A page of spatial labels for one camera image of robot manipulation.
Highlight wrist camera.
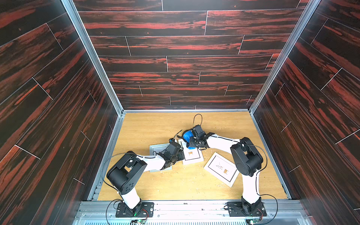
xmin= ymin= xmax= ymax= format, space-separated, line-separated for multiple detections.
xmin=191 ymin=125 xmax=206 ymax=138
xmin=166 ymin=138 xmax=182 ymax=155

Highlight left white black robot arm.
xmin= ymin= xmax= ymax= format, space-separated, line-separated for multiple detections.
xmin=106 ymin=143 xmax=184 ymax=215

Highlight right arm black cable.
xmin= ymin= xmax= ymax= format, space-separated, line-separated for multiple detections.
xmin=192 ymin=113 xmax=278 ymax=224

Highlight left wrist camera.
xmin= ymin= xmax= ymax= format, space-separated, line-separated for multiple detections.
xmin=166 ymin=138 xmax=182 ymax=155

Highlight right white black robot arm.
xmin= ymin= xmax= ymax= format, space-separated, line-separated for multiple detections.
xmin=182 ymin=127 xmax=263 ymax=214

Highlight light blue picture frame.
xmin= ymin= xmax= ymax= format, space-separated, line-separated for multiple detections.
xmin=149 ymin=143 xmax=172 ymax=173

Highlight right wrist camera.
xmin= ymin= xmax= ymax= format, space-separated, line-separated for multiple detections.
xmin=191 ymin=125 xmax=206 ymax=138

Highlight aluminium front rail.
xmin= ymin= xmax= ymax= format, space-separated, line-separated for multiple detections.
xmin=73 ymin=200 xmax=314 ymax=225

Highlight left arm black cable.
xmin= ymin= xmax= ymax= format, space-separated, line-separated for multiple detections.
xmin=99 ymin=129 xmax=183 ymax=225

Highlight white picture frame black border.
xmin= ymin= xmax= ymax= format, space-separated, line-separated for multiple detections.
xmin=177 ymin=139 xmax=204 ymax=165

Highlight cream white picture frame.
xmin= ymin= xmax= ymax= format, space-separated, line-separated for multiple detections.
xmin=204 ymin=152 xmax=240 ymax=188

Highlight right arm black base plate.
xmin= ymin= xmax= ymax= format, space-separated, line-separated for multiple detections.
xmin=224 ymin=201 xmax=267 ymax=217

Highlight blue microfiber cloth black trim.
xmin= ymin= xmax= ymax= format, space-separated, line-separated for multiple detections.
xmin=182 ymin=130 xmax=195 ymax=150

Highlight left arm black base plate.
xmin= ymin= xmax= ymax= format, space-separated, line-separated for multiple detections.
xmin=115 ymin=202 xmax=154 ymax=218

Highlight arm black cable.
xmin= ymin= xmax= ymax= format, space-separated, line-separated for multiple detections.
xmin=192 ymin=113 xmax=278 ymax=224
xmin=99 ymin=129 xmax=183 ymax=225

